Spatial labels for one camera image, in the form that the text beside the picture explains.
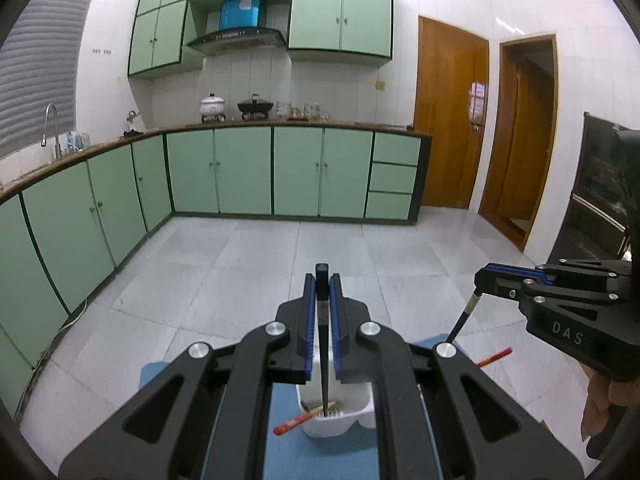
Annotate white cooking pot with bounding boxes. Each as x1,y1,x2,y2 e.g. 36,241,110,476
200,93,226,122

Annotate blue tablecloth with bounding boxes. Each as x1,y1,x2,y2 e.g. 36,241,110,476
140,332,473,480

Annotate grey window blind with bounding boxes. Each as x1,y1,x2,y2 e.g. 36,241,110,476
0,0,101,159

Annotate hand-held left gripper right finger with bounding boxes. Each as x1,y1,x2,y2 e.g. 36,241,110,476
330,274,585,480

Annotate person's right hand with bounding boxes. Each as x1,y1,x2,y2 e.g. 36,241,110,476
582,374,632,456

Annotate black framed glass cabinet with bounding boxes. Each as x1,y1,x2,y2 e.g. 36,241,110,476
547,112,640,267

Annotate chrome kitchen faucet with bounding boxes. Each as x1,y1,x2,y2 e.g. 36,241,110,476
41,103,62,160

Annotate white utensil holder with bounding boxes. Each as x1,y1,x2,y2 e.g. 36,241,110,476
296,382,377,439

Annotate green wall cabinets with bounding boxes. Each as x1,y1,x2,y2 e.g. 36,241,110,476
127,0,394,79

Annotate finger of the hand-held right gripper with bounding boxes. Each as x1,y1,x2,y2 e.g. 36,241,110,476
474,265,546,302
488,262,549,280

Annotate green base cabinet with drawers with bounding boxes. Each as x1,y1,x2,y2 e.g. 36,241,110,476
164,122,432,225

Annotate wooden doorway frame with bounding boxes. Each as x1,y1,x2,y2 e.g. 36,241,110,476
477,34,558,253

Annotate blue range hood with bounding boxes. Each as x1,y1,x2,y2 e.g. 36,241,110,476
186,0,287,56

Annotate group of glass jars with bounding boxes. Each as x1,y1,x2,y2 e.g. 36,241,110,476
276,101,331,122

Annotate black wok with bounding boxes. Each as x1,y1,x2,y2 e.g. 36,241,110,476
237,93,275,120

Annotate wooden chopstick red tip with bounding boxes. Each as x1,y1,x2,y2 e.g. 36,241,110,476
273,406,323,436
476,346,514,367

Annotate white power cable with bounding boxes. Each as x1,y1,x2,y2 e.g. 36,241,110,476
60,294,89,332

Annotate closed wooden door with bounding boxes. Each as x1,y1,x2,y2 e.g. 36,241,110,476
414,16,490,210

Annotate black chopstick white band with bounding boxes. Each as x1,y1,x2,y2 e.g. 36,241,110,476
446,294,482,345

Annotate blue bottles by sink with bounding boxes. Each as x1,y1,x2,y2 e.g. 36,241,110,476
64,130,92,154

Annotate green base cabinet with sink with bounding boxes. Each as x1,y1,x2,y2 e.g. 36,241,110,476
0,132,174,417

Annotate paper notice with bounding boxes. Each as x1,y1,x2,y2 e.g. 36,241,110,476
469,81,487,116

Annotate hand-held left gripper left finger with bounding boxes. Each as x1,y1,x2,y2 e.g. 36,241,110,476
59,274,318,480

